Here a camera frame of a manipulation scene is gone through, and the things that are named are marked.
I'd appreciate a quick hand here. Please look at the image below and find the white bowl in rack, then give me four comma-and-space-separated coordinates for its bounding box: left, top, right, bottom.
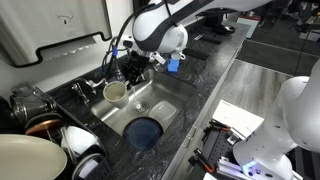
61, 126, 98, 157

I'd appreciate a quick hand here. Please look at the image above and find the stainless steel sink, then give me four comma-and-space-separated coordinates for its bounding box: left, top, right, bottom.
91, 69, 196, 135

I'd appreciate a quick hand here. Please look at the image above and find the copper rimmed pan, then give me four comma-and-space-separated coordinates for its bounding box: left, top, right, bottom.
25, 113, 64, 137

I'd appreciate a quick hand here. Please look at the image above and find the white printed mug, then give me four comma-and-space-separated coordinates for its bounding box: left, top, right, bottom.
179, 52, 186, 61

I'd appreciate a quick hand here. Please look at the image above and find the clear plastic lid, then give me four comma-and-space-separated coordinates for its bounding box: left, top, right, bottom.
149, 101, 177, 122

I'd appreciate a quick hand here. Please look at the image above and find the steel paper towel dispenser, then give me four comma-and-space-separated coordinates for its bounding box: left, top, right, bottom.
0, 0, 112, 68

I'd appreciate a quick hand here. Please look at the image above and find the blue sponge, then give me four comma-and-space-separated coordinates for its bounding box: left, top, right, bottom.
167, 59, 179, 73

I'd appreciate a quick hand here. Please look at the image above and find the clear glass bowl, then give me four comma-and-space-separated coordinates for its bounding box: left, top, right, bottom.
153, 62, 168, 72

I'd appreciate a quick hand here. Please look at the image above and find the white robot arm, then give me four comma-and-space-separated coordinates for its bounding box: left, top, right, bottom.
120, 0, 271, 62

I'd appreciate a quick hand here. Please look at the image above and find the white paper booklet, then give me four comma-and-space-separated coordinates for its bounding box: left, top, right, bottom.
212, 100, 263, 139

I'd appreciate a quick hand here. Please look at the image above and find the blue plate in sink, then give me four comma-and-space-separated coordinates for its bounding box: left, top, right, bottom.
122, 117, 163, 151

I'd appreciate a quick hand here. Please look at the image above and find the black dish rack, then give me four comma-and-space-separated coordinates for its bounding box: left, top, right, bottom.
57, 105, 112, 180

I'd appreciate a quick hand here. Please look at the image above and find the chrome sink faucet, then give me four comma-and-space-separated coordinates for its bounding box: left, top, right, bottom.
112, 48, 125, 82

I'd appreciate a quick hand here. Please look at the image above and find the cream ceramic mug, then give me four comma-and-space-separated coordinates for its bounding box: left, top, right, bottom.
103, 81, 129, 109

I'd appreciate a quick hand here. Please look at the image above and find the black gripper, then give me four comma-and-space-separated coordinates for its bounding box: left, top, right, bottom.
123, 51, 149, 86

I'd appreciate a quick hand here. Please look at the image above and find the cream plate in rack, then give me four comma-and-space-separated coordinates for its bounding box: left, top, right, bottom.
0, 134, 67, 180

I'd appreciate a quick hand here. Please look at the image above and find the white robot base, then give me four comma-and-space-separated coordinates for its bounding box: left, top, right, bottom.
233, 61, 320, 180

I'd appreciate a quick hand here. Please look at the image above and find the chrome faucet side handle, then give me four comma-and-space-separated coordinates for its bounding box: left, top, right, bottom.
71, 78, 108, 104

